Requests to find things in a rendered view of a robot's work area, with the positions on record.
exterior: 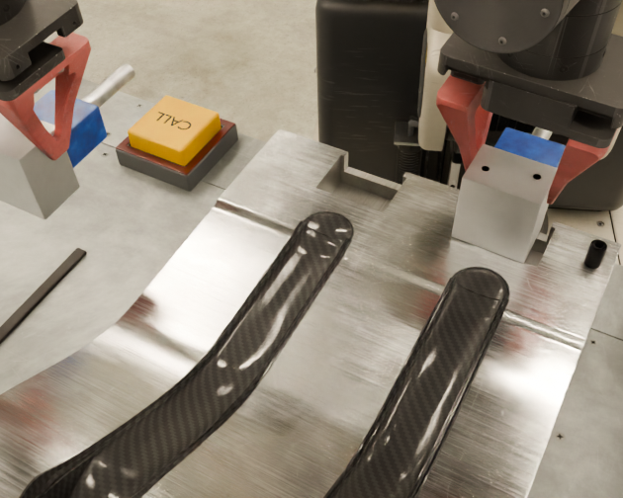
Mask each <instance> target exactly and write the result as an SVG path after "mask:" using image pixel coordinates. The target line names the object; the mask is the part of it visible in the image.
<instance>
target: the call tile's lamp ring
mask: <svg viewBox="0 0 623 498"><path fill-rule="evenodd" d="M220 121H221V125H224V127H223V128H222V129H221V130H220V131H219V132H218V133H217V134H216V136H215V137H214V138H213V139H212V140H211V141H210V142H209V143H208V144H207V145H206V146H205V147H204V148H203V149H202V150H201V151H200V152H199V153H198V154H197V155H196V156H195V157H194V158H193V159H192V161H191V162H190V163H189V164H188V165H187V166H186V167H182V166H180V165H177V164H174V163H172V162H169V161H166V160H164V159H161V158H158V157H156V156H153V155H151V154H148V153H145V152H143V151H140V150H137V149H135V148H132V147H129V146H128V144H129V143H130V139H129V137H128V136H127V137H126V138H125V139H124V140H123V141H122V142H121V143H120V144H119V145H118V146H117V147H116V148H117V149H119V150H122V151H124V152H126V153H129V154H131V155H134V156H137V157H139V158H142V159H145V160H147V161H150V162H152V163H155V164H158V165H160V166H163V167H166V168H168V169H171V170H174V171H176V172H179V173H181V174H184V175H188V174H189V173H190V172H191V171H192V170H193V169H194V168H195V167H196V166H197V165H198V163H199V162H200V161H201V160H202V159H203V158H204V157H205V156H206V155H207V154H208V153H209V152H210V151H211V150H212V149H213V148H214V147H215V146H216V144H217V143H218V142H219V141H220V140H221V139H222V138H223V137H224V136H225V135H226V134H227V133H228V132H229V131H230V130H231V129H232V128H233V126H234V125H235V123H232V122H229V121H226V120H223V119H220Z"/></svg>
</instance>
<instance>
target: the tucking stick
mask: <svg viewBox="0 0 623 498"><path fill-rule="evenodd" d="M86 254H87V252H86V251H85V250H82V249H80V248H76V249H75V250H74V251H73V252H72V253H71V254H70V255H69V256H68V257H67V258H66V259H65V261H64V262H63V263H62V264H61V265H60V266H59V267H58V268H57V269H56V270H55V271H54V272H53V273H52V274H51V275H50V276H49V277H48V278H47V279H46V280H45V281H44V282H43V283H42V284H41V285H40V286H39V287H38V288H37V289H36V290H35V291H34V292H33V293H32V295H31V296H30V297H29V298H28V299H27V300H26V301H25V302H24V303H23V304H22V305H21V306H20V307H19V308H18V309H17V310H16V311H15V312H14V313H13V314H12V315H11V316H10V317H9V318H8V319H7V320H6V321H5V322H4V323H3V324H2V325H1V326H0V344H1V343H2V342H3V341H4V340H5V339H6V338H7V337H8V336H9V335H10V334H11V333H12V332H13V331H14V330H15V329H16V328H17V326H18V325H19V324H20V323H21V322H22V321H23V320H24V319H25V318H26V317H27V316H28V315H29V314H30V313H31V312H32V311H33V310H34V309H35V308H36V307H37V306H38V304H39V303H40V302H41V301H42V300H43V299H44V298H45V297H46V296H47V295H48V294H49V293H50V292H51V291H52V290H53V289H54V288H55V287H56V286H57V285H58V283H59V282H60V281H61V280H62V279H63V278H64V277H65V276H66V275H67V274H68V273H69V272H70V271H71V270H72V269H73V268H74V267H75V266H76V265H77V264H78V262H79V261H80V260H81V259H82V258H83V257H84V256H85V255H86Z"/></svg>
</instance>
